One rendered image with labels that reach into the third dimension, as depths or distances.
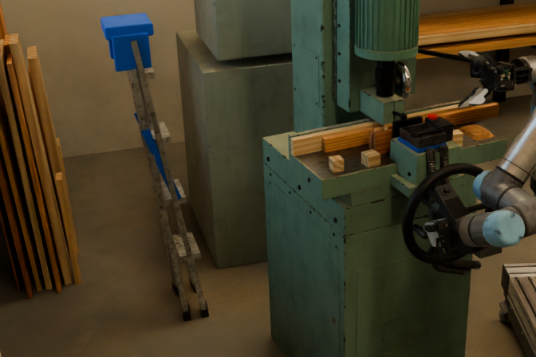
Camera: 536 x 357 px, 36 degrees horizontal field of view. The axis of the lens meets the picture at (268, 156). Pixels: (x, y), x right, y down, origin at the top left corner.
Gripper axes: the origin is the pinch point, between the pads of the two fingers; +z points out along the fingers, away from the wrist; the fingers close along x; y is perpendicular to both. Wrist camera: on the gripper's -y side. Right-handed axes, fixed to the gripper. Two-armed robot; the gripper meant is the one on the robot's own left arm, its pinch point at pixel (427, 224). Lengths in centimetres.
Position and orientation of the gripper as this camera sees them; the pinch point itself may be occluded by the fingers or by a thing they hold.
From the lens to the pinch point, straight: 209.2
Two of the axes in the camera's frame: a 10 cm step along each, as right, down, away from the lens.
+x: 9.2, -2.6, 3.1
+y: 2.8, 9.6, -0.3
